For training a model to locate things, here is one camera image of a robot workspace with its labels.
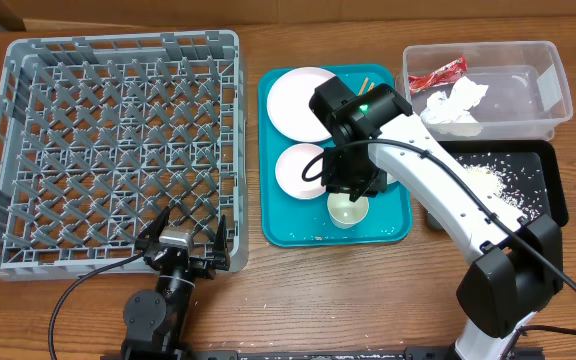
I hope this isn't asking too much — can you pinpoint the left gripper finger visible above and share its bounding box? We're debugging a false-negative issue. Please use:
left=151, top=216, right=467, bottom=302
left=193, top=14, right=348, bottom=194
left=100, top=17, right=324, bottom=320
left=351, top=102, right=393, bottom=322
left=135, top=206, right=171, bottom=250
left=212, top=215, right=230, bottom=271

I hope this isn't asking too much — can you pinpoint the white cup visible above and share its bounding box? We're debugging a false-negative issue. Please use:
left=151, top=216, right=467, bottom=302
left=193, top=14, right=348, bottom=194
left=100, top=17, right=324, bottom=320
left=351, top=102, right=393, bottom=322
left=327, top=193, right=369, bottom=229

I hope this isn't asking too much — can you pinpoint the small pink bowl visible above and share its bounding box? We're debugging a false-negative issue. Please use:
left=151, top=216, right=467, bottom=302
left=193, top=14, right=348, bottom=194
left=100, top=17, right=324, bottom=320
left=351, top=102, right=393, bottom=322
left=275, top=143, right=325, bottom=200

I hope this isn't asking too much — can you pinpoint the white napkin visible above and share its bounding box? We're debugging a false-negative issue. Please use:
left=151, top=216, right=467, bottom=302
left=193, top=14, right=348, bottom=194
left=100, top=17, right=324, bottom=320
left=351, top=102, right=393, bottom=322
left=420, top=77, right=489, bottom=125

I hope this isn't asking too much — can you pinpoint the red snack wrapper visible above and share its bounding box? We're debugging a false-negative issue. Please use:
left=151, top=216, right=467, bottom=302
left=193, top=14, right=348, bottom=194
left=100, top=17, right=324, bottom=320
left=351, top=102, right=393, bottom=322
left=408, top=57, right=468, bottom=94

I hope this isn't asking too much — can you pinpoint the pile of white rice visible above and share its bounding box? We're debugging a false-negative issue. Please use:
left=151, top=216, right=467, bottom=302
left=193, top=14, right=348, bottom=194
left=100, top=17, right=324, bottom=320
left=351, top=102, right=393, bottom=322
left=454, top=152, right=551, bottom=220

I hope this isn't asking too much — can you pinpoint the grey bowl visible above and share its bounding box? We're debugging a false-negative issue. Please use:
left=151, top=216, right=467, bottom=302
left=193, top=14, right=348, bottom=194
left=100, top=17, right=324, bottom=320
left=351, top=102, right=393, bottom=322
left=387, top=174, right=397, bottom=185

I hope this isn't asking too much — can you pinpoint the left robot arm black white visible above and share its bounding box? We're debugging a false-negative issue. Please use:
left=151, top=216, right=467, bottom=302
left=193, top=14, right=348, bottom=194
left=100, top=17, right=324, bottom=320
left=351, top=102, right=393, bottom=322
left=120, top=207, right=230, bottom=359

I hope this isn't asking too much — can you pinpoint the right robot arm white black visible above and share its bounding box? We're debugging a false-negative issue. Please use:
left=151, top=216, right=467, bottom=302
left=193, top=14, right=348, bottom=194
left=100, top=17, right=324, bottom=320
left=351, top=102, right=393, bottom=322
left=309, top=77, right=563, bottom=359

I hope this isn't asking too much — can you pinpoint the grey plastic dishwasher rack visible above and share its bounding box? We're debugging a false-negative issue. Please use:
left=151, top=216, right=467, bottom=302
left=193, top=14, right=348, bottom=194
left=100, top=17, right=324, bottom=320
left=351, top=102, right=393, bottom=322
left=0, top=30, right=249, bottom=281

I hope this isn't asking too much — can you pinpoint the clear plastic waste bin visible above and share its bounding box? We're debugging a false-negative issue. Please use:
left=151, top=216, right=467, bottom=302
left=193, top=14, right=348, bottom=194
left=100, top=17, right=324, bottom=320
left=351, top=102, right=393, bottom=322
left=395, top=41, right=573, bottom=141

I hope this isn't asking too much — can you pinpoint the black waste tray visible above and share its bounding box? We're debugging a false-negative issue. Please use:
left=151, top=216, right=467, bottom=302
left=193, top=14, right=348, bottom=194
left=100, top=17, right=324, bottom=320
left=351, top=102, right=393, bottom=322
left=440, top=140, right=569, bottom=227

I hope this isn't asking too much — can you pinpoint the teal plastic serving tray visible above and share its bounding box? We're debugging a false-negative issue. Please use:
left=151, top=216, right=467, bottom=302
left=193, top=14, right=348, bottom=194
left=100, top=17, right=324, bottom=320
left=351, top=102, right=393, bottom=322
left=258, top=68, right=413, bottom=247

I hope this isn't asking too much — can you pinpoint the upper wooden chopstick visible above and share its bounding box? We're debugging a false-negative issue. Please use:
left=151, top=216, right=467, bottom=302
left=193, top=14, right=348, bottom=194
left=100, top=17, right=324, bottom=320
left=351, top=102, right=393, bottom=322
left=358, top=77, right=369, bottom=95

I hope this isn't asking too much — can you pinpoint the large pink round plate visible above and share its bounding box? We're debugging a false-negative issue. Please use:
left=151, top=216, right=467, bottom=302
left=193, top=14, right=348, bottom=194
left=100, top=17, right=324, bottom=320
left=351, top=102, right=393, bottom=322
left=266, top=67, right=335, bottom=143

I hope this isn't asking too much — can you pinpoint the cardboard panel backdrop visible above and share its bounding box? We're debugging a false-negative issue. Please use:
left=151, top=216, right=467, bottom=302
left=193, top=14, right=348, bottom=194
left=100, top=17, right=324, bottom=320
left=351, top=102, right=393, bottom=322
left=0, top=0, right=576, bottom=30

